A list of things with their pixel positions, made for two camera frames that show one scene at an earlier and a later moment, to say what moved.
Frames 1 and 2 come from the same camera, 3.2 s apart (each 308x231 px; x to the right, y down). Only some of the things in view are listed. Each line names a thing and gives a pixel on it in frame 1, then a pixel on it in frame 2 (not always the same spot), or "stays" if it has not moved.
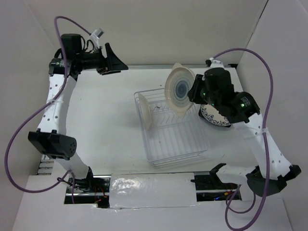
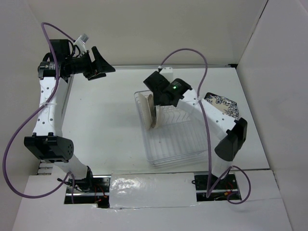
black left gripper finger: x=114 y=63 → x=102 y=65
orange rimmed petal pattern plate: x=146 y=111 stays
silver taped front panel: x=152 y=190 stays
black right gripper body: x=199 y=93 → x=157 y=100
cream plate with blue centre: x=178 y=79 → x=153 y=111
